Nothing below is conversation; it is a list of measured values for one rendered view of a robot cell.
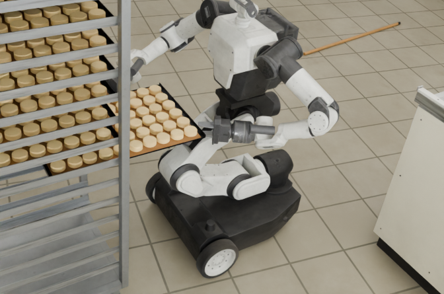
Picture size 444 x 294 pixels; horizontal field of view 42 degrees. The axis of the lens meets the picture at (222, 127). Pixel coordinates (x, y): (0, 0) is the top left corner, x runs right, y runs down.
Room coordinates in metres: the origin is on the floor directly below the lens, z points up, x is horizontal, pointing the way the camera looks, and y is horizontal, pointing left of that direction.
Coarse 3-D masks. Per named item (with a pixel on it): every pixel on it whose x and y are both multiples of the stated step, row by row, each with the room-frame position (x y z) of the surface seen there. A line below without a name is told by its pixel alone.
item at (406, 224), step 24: (432, 120) 2.01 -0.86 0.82; (408, 144) 2.06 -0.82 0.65; (432, 144) 1.98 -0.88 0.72; (408, 168) 2.03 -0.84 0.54; (432, 168) 1.95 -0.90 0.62; (408, 192) 1.99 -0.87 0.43; (432, 192) 1.91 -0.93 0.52; (384, 216) 2.05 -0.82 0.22; (408, 216) 1.96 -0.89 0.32; (432, 216) 1.88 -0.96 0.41; (384, 240) 2.02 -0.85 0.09; (408, 240) 1.92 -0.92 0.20; (432, 240) 1.84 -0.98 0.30; (408, 264) 1.92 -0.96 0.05; (432, 264) 1.81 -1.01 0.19; (432, 288) 1.80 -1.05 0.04
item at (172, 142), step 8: (136, 96) 1.98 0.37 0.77; (112, 104) 1.90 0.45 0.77; (144, 104) 1.93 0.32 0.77; (160, 104) 1.94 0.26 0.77; (168, 112) 1.90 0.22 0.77; (176, 120) 1.85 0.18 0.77; (176, 128) 1.80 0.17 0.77; (136, 136) 1.72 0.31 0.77; (184, 136) 1.75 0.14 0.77; (200, 136) 1.77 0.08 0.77; (160, 144) 1.69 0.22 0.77; (168, 144) 1.69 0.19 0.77; (176, 144) 1.70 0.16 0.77; (96, 152) 1.59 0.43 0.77; (136, 152) 1.62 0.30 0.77; (144, 152) 1.63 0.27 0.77; (64, 160) 1.53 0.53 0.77; (104, 160) 1.56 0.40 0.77; (72, 168) 1.49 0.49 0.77
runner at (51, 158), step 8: (96, 144) 1.50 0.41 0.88; (104, 144) 1.52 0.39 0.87; (112, 144) 1.54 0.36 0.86; (64, 152) 1.44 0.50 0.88; (72, 152) 1.46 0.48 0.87; (80, 152) 1.47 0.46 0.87; (88, 152) 1.49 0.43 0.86; (32, 160) 1.38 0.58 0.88; (40, 160) 1.40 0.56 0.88; (48, 160) 1.41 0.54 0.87; (56, 160) 1.42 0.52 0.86; (0, 168) 1.32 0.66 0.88; (8, 168) 1.34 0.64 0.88; (16, 168) 1.35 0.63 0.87; (24, 168) 1.37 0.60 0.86
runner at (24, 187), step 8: (112, 160) 1.54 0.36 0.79; (80, 168) 1.47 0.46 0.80; (88, 168) 1.49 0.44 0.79; (96, 168) 1.50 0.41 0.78; (56, 176) 1.42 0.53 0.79; (64, 176) 1.44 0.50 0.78; (72, 176) 1.45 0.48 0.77; (24, 184) 1.36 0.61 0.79; (32, 184) 1.38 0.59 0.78; (40, 184) 1.39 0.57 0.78; (0, 192) 1.32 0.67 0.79; (8, 192) 1.33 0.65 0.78; (16, 192) 1.34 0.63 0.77
